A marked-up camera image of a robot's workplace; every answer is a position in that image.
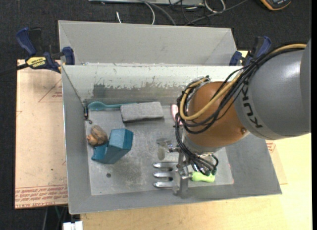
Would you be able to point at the teal plastic spoon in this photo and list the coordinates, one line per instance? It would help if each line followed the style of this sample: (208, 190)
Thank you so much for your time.
(97, 105)

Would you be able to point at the brown cardboard board red print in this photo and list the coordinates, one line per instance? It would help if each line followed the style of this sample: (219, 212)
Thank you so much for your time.
(37, 130)

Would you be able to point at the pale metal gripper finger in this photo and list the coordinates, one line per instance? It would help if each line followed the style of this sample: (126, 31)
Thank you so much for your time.
(162, 148)
(182, 183)

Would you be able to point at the grey metal bin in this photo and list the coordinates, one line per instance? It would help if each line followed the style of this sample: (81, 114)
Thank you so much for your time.
(138, 50)

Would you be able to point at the brown toy figure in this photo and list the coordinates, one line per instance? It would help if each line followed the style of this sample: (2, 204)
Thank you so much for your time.
(97, 136)

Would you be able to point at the grey sponge block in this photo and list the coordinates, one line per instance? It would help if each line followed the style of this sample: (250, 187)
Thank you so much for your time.
(142, 111)

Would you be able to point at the pink and white object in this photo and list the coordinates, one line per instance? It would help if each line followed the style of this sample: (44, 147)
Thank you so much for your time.
(174, 111)

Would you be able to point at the thin dark hooked tool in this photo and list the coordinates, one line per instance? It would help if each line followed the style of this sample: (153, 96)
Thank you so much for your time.
(86, 113)

